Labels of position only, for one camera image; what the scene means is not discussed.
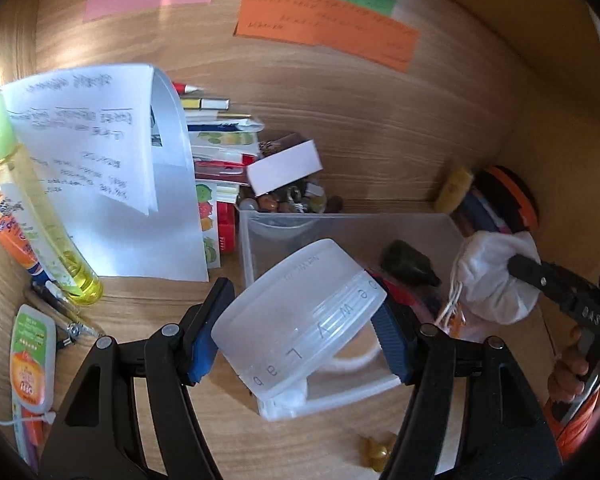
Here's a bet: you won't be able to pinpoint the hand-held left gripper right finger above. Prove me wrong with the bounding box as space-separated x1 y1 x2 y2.
372 300 563 480

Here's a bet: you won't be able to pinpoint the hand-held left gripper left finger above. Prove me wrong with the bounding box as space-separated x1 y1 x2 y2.
40 277 236 480

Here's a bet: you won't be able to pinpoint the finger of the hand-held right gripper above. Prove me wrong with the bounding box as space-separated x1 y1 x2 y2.
508 254 600 343

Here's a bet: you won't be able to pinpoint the red card holder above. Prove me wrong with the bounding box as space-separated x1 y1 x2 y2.
366 270 431 322

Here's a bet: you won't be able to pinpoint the white drawstring pouch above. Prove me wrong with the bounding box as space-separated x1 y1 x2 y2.
436 232 542 328

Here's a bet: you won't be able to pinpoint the dark green spray bottle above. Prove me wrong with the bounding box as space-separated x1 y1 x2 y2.
382 239 442 289

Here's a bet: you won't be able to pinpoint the clear plastic jar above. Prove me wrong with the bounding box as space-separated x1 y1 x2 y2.
210 238 387 402

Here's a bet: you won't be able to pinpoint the clear plastic storage bin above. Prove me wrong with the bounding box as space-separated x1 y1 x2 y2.
237 210 477 422

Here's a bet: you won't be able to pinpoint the person's right hand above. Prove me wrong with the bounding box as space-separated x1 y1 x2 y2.
547 325 590 406

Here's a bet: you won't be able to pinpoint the orange snack packet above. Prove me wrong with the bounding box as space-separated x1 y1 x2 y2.
437 308 467 342

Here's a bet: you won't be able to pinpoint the black orange zip case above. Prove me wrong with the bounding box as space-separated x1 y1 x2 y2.
472 164 539 234

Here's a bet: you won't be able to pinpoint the blue patchwork pouch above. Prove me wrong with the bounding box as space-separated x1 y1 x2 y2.
455 189 512 237

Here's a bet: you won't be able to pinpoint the yellow candy pieces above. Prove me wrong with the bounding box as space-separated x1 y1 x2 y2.
356 431 397 472

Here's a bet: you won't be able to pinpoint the yellow tube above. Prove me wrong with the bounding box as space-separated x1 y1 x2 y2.
433 166 474 214

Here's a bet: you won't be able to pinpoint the bundle of pens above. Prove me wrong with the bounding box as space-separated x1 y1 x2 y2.
24 280 107 347

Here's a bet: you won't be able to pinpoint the green orange sachet packet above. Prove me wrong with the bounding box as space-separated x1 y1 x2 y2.
10 305 57 415

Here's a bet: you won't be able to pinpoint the jar of beads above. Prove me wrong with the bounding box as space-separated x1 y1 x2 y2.
237 184 344 217

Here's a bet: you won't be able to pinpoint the white paper sheet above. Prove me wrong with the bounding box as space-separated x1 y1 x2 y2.
0 63 210 282

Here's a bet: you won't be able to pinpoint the stack of books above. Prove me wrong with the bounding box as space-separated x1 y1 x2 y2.
172 81 266 267

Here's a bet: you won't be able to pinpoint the white cardboard box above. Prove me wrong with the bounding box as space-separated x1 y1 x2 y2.
245 140 322 196

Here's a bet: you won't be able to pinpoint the yellow liquid bottle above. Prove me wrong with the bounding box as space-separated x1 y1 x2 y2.
0 91 104 307

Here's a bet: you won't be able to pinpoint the orange sunscreen tube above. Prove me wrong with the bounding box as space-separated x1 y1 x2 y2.
0 183 47 287

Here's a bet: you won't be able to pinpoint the orange sticky note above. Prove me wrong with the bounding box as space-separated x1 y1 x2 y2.
233 0 421 73

